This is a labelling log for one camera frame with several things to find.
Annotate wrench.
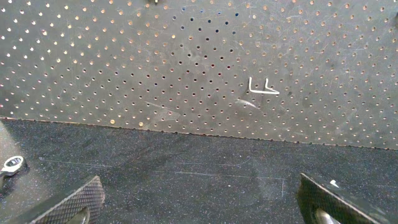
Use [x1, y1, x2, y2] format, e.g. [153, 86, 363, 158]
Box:
[0, 155, 27, 185]

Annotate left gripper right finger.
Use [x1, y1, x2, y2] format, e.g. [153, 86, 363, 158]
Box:
[295, 172, 398, 224]

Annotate black pegboard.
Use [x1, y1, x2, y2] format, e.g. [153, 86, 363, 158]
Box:
[0, 0, 398, 151]

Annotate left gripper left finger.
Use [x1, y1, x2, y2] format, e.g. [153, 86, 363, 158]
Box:
[4, 175, 106, 224]

